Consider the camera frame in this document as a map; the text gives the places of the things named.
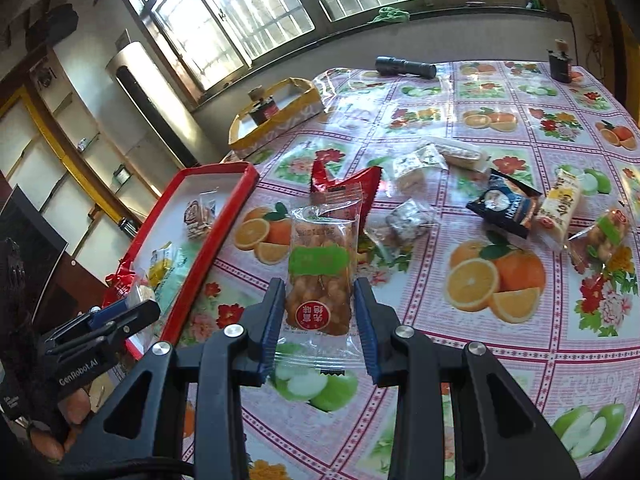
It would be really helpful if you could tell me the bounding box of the small red snack bag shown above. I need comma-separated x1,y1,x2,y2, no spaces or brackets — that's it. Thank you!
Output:
101,258,137,308

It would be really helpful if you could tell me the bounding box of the white rice cake packet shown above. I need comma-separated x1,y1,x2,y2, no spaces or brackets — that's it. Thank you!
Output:
126,284,155,309

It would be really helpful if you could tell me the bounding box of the yellow snack packet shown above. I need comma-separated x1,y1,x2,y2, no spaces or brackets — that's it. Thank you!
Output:
146,242,174,288

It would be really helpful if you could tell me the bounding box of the large red snack bag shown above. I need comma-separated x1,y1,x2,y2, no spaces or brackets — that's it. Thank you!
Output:
310,158,382,231

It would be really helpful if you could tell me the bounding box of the clear nougat packet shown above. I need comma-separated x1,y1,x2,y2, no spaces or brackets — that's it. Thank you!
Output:
364,198,437,252

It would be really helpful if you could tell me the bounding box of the dark blue snack bag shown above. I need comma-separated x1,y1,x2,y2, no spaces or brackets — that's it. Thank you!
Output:
466,169,541,238

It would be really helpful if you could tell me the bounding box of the long yellow cake packet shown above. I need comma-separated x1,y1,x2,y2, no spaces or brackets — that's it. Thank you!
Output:
534,169,582,250

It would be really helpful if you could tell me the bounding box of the green snack packet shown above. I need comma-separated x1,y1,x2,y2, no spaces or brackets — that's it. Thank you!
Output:
153,242,198,312

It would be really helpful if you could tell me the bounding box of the round red label pastry packet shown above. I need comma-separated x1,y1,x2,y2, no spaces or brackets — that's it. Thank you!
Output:
183,188,217,238

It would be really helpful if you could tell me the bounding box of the person's left hand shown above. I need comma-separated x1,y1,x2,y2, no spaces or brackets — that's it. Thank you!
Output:
29,388,92,463

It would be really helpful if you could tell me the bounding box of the black television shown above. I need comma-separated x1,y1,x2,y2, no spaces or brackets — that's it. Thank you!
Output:
1,185,67,316

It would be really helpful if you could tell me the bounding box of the red rectangular tray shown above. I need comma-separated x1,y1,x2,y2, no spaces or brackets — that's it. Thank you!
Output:
103,162,258,360

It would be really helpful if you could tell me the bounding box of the floral fruit tablecloth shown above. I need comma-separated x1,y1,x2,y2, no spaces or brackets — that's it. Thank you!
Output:
212,61,639,476

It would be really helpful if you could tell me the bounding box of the dark bottle in box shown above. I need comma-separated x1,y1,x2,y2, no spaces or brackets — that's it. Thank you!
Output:
248,86,280,126

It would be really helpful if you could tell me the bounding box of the clear white candy packet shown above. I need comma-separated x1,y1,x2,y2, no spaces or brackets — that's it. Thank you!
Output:
390,143,448,196

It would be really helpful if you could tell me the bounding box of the yellow cardboard box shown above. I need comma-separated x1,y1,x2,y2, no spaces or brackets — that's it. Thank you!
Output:
228,77,324,158

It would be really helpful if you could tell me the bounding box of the small green label bread packet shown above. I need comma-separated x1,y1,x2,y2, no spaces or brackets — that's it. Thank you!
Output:
566,208,630,274

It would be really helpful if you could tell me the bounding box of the clear long biscuit packet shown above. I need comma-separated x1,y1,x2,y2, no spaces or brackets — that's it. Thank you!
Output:
432,138,489,172

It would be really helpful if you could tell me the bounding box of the white tower air conditioner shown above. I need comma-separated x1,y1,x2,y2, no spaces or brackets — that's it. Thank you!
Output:
106,41,222,168

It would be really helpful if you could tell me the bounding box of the black flashlight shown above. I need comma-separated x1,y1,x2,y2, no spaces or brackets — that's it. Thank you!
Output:
375,56,437,79

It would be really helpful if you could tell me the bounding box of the green cloth on windowsill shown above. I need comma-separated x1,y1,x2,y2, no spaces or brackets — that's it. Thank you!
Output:
371,6,410,24

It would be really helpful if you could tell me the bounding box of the dark jar with cork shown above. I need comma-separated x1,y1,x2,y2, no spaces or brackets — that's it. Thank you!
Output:
548,39,573,84

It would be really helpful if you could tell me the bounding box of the wall shelf unit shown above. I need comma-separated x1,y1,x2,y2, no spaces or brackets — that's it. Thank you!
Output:
1,47,160,280

